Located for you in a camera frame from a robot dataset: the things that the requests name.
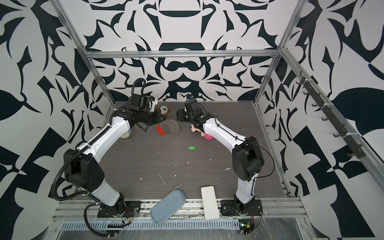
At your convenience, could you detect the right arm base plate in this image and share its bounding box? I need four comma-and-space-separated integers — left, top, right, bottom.
220, 199, 263, 217

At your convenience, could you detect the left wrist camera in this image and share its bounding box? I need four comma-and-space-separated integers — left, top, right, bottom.
145, 96, 158, 112

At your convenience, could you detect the white dome timer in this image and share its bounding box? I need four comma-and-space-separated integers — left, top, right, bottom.
120, 130, 133, 142

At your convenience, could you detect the brown white plush toy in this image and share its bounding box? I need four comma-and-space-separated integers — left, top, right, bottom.
157, 106, 170, 117

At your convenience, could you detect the wall hook rack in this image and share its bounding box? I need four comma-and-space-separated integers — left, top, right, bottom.
297, 72, 366, 159

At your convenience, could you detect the pink plush doll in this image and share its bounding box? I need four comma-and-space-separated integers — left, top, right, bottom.
191, 124, 214, 141

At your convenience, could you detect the grey glasses case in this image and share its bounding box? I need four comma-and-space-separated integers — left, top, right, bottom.
150, 190, 186, 224

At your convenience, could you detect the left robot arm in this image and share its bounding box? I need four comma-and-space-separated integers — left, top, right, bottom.
51, 108, 166, 213

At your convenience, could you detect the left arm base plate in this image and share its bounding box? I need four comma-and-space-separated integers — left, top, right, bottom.
97, 201, 142, 218

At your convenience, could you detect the metal keyring with chain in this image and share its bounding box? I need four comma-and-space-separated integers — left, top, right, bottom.
161, 119, 180, 136

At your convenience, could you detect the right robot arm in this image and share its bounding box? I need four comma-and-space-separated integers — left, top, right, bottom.
176, 99, 265, 212

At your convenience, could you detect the white rectangular box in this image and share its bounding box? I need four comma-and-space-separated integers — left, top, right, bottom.
201, 186, 220, 221

